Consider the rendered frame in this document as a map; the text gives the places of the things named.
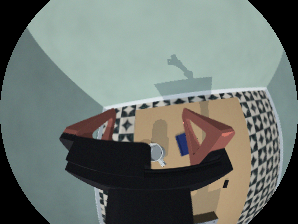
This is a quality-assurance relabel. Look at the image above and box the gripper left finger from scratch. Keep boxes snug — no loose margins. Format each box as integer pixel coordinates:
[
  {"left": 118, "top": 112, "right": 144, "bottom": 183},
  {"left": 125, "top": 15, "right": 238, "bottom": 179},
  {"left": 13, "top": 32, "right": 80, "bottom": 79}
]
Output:
[{"left": 64, "top": 108, "right": 116, "bottom": 140}]

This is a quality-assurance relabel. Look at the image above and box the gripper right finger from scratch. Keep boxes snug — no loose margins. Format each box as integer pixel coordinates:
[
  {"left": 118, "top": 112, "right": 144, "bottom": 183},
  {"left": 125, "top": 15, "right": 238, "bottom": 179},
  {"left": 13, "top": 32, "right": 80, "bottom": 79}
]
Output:
[{"left": 182, "top": 108, "right": 235, "bottom": 165}]

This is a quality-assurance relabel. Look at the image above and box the dark blue flat rectangular pad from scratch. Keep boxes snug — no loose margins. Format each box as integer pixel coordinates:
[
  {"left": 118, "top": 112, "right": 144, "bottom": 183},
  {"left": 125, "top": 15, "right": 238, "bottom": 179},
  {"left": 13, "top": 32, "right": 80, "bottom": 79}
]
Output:
[{"left": 175, "top": 133, "right": 189, "bottom": 156}]

